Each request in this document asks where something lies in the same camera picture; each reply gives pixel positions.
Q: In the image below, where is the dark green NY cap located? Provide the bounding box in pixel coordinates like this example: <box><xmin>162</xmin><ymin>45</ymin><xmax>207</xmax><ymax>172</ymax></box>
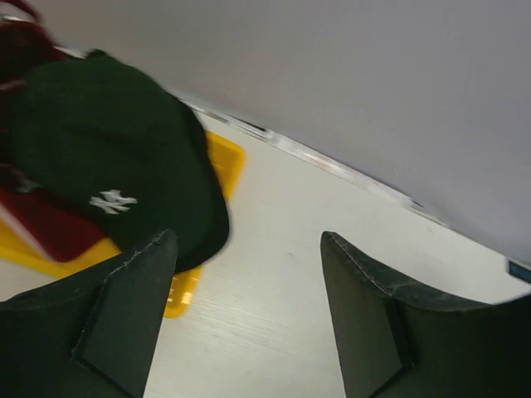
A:
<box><xmin>9</xmin><ymin>51</ymin><xmax>215</xmax><ymax>272</ymax></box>

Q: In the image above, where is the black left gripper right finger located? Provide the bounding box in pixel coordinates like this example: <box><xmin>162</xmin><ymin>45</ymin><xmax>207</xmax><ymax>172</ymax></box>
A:
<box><xmin>320</xmin><ymin>231</ymin><xmax>530</xmax><ymax>397</ymax></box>

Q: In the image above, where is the yellow plastic tray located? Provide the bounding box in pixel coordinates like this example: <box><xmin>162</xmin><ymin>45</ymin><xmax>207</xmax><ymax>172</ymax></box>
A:
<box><xmin>1</xmin><ymin>130</ymin><xmax>246</xmax><ymax>318</ymax></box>

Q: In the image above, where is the red cap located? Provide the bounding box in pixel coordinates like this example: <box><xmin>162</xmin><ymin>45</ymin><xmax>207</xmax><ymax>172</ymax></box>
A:
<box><xmin>1</xmin><ymin>1</ymin><xmax>105</xmax><ymax>262</ymax></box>

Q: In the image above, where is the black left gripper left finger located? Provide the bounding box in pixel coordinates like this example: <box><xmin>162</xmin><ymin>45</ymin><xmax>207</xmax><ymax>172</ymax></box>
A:
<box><xmin>1</xmin><ymin>230</ymin><xmax>178</xmax><ymax>397</ymax></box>

